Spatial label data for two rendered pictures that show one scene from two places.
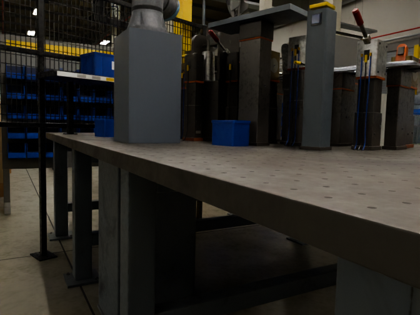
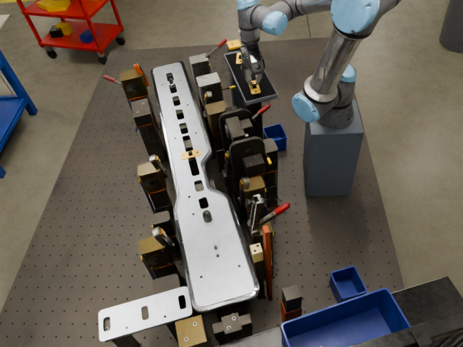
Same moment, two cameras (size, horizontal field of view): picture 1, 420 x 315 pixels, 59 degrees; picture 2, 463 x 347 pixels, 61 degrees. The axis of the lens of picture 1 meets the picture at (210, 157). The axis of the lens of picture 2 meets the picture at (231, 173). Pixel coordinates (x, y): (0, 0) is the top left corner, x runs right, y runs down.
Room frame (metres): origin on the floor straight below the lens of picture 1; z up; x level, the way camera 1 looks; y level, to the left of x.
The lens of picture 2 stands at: (2.60, 0.61, 2.18)
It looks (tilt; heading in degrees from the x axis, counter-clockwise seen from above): 49 degrees down; 218
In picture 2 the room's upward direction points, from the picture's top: 9 degrees counter-clockwise
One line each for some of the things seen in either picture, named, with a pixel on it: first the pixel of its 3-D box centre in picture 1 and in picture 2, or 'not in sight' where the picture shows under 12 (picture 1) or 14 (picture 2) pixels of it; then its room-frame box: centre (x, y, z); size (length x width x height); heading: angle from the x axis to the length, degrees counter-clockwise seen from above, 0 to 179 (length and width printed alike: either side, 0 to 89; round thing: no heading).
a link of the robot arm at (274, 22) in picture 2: not in sight; (272, 18); (1.48, 0.01, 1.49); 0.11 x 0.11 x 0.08; 74
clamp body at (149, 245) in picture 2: not in sight; (160, 268); (2.24, -0.08, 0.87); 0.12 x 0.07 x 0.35; 136
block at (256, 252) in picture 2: not in sight; (258, 273); (2.08, 0.25, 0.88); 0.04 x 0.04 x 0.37; 46
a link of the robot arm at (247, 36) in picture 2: not in sight; (249, 32); (1.47, -0.10, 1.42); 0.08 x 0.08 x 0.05
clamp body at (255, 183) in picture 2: (185, 102); (258, 211); (1.85, 0.13, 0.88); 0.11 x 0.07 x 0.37; 136
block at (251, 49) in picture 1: (254, 85); (252, 114); (1.39, -0.16, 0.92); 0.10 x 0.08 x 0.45; 46
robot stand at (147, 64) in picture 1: (146, 89); (329, 150); (1.43, 0.25, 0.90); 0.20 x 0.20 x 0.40; 29
